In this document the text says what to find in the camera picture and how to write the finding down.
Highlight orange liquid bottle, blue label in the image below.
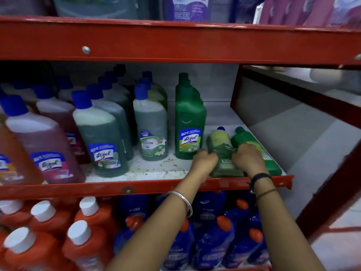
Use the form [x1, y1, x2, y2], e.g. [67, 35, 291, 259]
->
[0, 121, 44, 186]

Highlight person's left hand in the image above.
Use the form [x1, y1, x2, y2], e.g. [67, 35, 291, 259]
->
[184, 148, 219, 187]

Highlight row of pink refill pouches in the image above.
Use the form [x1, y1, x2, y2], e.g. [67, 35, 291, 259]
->
[259, 0, 361, 29]

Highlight purple cleaner bottle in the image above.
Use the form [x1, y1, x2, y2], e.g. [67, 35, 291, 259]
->
[162, 0, 212, 22]

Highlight black wristband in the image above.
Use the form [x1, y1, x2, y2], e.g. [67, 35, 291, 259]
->
[249, 173, 272, 194]

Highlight red metal shelf rack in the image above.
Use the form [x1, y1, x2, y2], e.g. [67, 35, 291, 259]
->
[0, 15, 361, 271]

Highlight group of blue orange-capped bottles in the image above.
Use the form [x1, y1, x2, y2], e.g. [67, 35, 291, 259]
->
[113, 191, 272, 271]

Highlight rows of clear green cleaners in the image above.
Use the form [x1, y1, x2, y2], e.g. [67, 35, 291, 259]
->
[71, 64, 169, 178]

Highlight large green liquid jug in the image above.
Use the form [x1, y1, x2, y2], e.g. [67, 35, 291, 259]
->
[52, 0, 142, 21]

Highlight dark blue refill pouch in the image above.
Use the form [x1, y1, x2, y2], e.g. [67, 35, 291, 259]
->
[230, 0, 263, 24]

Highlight brown thread wristband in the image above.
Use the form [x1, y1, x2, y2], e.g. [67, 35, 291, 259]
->
[255, 188, 278, 200]

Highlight person's left forearm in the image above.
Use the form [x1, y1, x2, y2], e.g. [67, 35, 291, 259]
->
[107, 179, 201, 271]

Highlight silver bangle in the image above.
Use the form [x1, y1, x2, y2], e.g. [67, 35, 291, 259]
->
[166, 190, 194, 218]

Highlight green-capped opaque bottle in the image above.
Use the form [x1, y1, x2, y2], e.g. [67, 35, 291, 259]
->
[231, 126, 283, 177]

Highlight person's right hand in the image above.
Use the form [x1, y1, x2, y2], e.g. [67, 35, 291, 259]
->
[231, 143, 267, 181]

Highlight tall opaque green bottle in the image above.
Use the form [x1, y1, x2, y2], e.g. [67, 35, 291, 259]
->
[174, 86, 207, 161]
[175, 78, 201, 102]
[178, 72, 195, 88]

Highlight pink liquid bottle, blue cap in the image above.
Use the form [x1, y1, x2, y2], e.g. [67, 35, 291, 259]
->
[0, 95, 87, 184]
[33, 84, 91, 164]
[56, 75, 86, 102]

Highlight green liquid bottle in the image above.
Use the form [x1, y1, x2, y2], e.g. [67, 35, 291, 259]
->
[207, 126, 245, 178]

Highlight group of orange white-capped bottles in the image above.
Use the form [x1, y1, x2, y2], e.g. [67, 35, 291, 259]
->
[0, 196, 119, 271]

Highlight person's right forearm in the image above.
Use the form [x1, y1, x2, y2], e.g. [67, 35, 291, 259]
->
[250, 173, 326, 271]

